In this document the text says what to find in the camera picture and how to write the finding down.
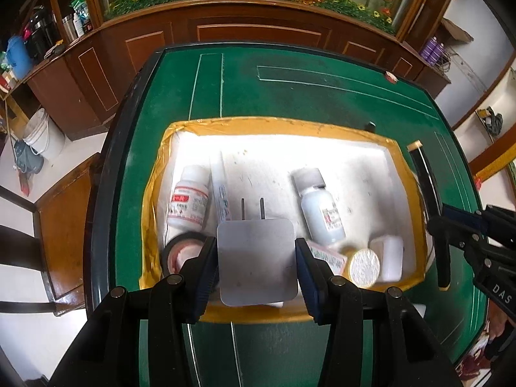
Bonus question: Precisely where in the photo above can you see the small white block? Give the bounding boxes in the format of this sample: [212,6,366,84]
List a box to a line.
[369,234,404,283]

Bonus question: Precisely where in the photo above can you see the slim white pill bottle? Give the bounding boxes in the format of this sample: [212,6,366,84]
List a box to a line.
[291,168,347,246]

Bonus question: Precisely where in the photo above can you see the white plastic bucket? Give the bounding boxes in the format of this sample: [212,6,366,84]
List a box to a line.
[23,108,66,161]

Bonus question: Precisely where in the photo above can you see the black tool on shelf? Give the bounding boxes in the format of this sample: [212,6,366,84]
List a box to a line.
[480,107,504,134]

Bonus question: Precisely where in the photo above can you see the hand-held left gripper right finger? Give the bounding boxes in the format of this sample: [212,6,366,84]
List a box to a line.
[294,238,460,387]

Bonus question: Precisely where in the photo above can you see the grey kettle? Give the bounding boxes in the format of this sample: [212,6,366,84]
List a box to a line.
[14,139,44,175]

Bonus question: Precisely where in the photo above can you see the black thermos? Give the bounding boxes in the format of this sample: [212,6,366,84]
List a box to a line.
[26,6,61,63]

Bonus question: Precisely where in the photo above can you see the small grey box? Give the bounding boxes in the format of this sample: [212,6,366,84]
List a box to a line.
[305,239,349,278]

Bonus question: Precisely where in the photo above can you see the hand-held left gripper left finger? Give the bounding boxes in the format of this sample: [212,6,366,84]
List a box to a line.
[48,236,218,387]

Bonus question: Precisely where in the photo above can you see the white charger plug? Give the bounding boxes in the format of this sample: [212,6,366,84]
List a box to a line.
[216,197,300,308]

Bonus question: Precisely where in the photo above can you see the white foam box yellow tape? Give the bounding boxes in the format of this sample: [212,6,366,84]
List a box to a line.
[139,117,428,324]

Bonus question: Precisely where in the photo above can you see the wooden chair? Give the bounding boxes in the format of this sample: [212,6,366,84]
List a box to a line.
[0,153,101,317]

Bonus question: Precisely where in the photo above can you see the purple bottles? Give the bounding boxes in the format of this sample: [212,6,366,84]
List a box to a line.
[419,36,446,65]

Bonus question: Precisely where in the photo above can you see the black tape roll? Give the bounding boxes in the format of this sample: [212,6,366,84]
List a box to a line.
[161,233,206,281]

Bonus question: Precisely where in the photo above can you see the cardboard box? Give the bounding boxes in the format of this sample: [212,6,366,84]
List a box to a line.
[439,18,474,43]

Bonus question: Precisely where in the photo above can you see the wide white pill bottle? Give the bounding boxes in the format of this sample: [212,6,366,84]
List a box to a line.
[166,165,211,228]

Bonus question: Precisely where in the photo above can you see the blue thermos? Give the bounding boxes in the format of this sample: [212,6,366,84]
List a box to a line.
[7,35,33,79]

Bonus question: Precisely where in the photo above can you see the green packet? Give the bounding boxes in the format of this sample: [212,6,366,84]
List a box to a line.
[70,0,93,35]

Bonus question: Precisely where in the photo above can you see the black stick with tan tips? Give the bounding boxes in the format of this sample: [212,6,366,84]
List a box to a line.
[407,140,451,290]

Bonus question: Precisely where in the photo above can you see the white marker pen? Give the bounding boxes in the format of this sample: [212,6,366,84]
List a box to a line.
[210,151,232,224]

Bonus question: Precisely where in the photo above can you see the brown wooden cabinet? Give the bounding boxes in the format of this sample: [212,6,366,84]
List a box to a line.
[0,0,452,142]

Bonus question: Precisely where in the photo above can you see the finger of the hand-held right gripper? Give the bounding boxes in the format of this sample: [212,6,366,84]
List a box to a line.
[441,205,516,247]
[427,217,490,254]

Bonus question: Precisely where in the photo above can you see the steel cup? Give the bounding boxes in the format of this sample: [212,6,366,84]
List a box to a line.
[62,13,77,43]

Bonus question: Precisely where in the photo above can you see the floral printed cloth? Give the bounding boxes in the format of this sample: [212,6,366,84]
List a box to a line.
[453,316,498,387]

